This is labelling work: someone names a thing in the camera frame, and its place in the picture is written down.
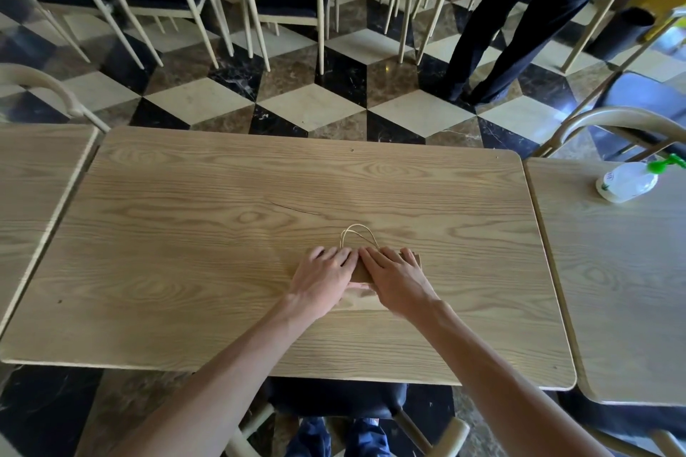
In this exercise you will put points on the person's right hand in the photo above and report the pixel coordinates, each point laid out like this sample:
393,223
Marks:
399,285

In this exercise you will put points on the person's left forearm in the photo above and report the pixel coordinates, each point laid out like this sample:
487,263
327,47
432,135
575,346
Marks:
214,392

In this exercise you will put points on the person's right middle finger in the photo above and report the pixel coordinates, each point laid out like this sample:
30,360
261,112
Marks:
381,258

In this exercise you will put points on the person's left thumb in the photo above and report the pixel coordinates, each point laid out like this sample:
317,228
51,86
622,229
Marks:
360,288

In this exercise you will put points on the person's left middle finger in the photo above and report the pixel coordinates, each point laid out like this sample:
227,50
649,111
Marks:
341,258

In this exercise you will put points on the brown paper bag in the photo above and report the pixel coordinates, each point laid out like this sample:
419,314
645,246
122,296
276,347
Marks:
360,301

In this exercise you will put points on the person's right little finger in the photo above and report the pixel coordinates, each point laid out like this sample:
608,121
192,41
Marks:
411,260

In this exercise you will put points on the person's blue jeans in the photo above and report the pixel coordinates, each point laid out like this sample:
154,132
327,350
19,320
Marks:
370,440

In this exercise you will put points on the person's left little finger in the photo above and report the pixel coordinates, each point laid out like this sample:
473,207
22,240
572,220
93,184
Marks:
315,256

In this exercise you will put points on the white spray bottle green trigger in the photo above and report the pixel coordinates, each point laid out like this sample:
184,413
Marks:
624,182

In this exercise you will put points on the person's right forearm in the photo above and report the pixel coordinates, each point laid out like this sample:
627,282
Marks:
498,392

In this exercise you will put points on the person's left hand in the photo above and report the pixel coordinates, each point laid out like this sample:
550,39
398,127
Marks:
319,285

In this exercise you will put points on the black waste bin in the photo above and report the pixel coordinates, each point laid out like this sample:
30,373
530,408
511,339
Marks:
621,32

